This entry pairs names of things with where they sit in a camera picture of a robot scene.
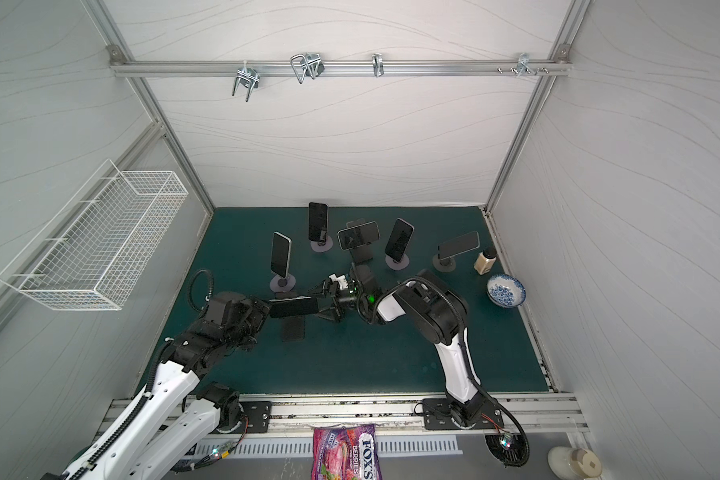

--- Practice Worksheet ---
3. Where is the black folding phone stand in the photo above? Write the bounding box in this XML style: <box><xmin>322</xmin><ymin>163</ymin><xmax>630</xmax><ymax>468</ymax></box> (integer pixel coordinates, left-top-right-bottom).
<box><xmin>276</xmin><ymin>292</ymin><xmax>305</xmax><ymax>342</ymax></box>

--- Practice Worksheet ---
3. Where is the phone silver edge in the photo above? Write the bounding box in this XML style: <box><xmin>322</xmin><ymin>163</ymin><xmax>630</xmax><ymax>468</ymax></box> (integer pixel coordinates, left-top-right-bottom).
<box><xmin>270</xmin><ymin>232</ymin><xmax>292</xmax><ymax>278</ymax></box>

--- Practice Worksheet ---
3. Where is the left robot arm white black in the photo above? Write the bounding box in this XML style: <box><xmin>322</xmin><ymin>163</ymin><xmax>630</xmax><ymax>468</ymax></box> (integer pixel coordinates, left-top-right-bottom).
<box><xmin>59</xmin><ymin>292</ymin><xmax>271</xmax><ymax>479</ymax></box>

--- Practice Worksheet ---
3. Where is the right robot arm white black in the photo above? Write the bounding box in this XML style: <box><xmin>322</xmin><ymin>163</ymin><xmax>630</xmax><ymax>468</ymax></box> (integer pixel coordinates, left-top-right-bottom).
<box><xmin>307</xmin><ymin>265</ymin><xmax>502</xmax><ymax>430</ymax></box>

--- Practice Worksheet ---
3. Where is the left round grey stand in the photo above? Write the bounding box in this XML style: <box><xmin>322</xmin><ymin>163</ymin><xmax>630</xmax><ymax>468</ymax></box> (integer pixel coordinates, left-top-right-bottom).
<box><xmin>269</xmin><ymin>274</ymin><xmax>296</xmax><ymax>293</ymax></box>

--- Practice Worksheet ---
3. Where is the centre landscape black phone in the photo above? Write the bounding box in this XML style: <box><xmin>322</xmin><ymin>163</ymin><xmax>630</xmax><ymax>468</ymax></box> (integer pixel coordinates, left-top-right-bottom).
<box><xmin>337</xmin><ymin>221</ymin><xmax>380</xmax><ymax>250</ymax></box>

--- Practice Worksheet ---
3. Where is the right round grey stand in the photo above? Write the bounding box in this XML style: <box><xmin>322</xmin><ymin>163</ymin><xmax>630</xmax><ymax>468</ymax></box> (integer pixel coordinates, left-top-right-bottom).
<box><xmin>384</xmin><ymin>254</ymin><xmax>410</xmax><ymax>271</ymax></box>

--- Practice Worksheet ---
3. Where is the back upright black phone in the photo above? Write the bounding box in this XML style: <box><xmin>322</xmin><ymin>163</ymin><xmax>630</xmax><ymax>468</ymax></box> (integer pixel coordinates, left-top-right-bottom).
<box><xmin>308</xmin><ymin>202</ymin><xmax>328</xmax><ymax>243</ymax></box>

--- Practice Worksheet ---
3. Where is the right tilted black phone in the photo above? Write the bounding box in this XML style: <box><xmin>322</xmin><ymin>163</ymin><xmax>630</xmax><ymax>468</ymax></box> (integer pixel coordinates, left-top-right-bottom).
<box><xmin>384</xmin><ymin>218</ymin><xmax>414</xmax><ymax>260</ymax></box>

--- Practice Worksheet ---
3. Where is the far right landscape phone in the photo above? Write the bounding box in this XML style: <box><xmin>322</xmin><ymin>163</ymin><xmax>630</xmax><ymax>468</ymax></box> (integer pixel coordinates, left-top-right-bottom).
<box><xmin>437</xmin><ymin>231</ymin><xmax>480</xmax><ymax>260</ymax></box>

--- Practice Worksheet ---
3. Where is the white vented strip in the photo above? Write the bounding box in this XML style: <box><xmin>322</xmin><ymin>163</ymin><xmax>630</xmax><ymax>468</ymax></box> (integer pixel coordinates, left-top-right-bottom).
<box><xmin>191</xmin><ymin>436</ymin><xmax>463</xmax><ymax>461</ymax></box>

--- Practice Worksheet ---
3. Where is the small beige bottle black cap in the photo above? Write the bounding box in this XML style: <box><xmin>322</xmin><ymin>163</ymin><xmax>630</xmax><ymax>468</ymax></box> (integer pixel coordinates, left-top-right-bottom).
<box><xmin>473</xmin><ymin>246</ymin><xmax>498</xmax><ymax>275</ymax></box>

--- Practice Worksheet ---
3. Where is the purple Fox's candy bag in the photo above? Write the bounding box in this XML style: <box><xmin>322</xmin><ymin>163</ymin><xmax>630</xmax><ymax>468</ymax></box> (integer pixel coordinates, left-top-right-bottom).
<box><xmin>311</xmin><ymin>424</ymin><xmax>382</xmax><ymax>480</ymax></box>

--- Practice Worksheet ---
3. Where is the blue white ceramic bowl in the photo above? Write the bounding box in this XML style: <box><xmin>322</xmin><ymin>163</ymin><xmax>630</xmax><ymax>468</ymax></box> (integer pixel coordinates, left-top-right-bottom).
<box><xmin>487</xmin><ymin>274</ymin><xmax>526</xmax><ymax>309</ymax></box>

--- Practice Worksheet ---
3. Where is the black fan at right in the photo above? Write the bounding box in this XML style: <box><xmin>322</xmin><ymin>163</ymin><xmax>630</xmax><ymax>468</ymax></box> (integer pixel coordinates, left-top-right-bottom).
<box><xmin>485</xmin><ymin>432</ymin><xmax>530</xmax><ymax>468</ymax></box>

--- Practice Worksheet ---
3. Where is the aluminium top crossbar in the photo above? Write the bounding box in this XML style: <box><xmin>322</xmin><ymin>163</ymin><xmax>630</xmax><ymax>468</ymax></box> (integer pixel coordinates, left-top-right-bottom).
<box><xmin>110</xmin><ymin>57</ymin><xmax>573</xmax><ymax>78</ymax></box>

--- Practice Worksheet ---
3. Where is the metal hook clamp middle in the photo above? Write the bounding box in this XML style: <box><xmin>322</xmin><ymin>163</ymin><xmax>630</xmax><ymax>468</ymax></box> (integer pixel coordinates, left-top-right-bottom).
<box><xmin>290</xmin><ymin>52</ymin><xmax>325</xmax><ymax>84</ymax></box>

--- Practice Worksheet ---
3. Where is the metal hook clamp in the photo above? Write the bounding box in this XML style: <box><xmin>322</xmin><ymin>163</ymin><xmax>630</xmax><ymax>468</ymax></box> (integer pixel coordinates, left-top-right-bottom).
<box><xmin>496</xmin><ymin>53</ymin><xmax>548</xmax><ymax>77</ymax></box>
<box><xmin>231</xmin><ymin>61</ymin><xmax>260</xmax><ymax>102</ymax></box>
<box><xmin>290</xmin><ymin>52</ymin><xmax>325</xmax><ymax>84</ymax></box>

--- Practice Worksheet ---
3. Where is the metal hook clamp left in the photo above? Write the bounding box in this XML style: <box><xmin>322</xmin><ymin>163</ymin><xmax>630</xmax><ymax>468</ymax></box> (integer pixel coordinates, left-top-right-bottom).
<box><xmin>231</xmin><ymin>61</ymin><xmax>260</xmax><ymax>102</ymax></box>

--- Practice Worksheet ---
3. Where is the white cup at corner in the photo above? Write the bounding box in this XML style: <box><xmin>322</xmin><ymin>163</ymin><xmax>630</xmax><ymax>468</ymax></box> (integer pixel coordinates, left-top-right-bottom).
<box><xmin>547</xmin><ymin>446</ymin><xmax>603</xmax><ymax>480</ymax></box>

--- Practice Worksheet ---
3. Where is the metal hook clamp right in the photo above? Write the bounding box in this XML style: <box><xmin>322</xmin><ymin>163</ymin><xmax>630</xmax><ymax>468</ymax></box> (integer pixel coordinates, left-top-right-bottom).
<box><xmin>496</xmin><ymin>53</ymin><xmax>548</xmax><ymax>77</ymax></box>

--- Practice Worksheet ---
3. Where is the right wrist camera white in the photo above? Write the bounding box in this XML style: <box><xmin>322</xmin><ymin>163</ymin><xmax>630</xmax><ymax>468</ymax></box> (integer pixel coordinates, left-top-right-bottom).
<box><xmin>329</xmin><ymin>274</ymin><xmax>349</xmax><ymax>290</ymax></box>

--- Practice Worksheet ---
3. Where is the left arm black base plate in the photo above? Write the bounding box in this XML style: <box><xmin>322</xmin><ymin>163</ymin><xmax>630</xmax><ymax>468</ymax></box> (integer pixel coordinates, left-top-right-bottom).
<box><xmin>214</xmin><ymin>401</ymin><xmax>273</xmax><ymax>434</ymax></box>

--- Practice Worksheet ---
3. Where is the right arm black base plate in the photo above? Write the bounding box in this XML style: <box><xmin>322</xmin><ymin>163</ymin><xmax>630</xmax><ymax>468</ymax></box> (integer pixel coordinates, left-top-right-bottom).
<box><xmin>414</xmin><ymin>397</ymin><xmax>505</xmax><ymax>431</ymax></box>

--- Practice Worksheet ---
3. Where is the white wire basket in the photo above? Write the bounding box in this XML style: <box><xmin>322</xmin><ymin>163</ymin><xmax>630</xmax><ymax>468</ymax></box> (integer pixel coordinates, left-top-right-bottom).
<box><xmin>0</xmin><ymin>160</ymin><xmax>188</xmax><ymax>311</ymax></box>

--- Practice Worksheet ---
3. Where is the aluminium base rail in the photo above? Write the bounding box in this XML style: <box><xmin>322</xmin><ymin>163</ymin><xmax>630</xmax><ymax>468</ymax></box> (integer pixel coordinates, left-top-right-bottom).
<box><xmin>93</xmin><ymin>392</ymin><xmax>590</xmax><ymax>442</ymax></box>

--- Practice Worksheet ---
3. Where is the metal ring hook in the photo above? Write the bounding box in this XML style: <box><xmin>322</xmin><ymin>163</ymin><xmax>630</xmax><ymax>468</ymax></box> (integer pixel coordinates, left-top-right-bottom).
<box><xmin>372</xmin><ymin>53</ymin><xmax>384</xmax><ymax>78</ymax></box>

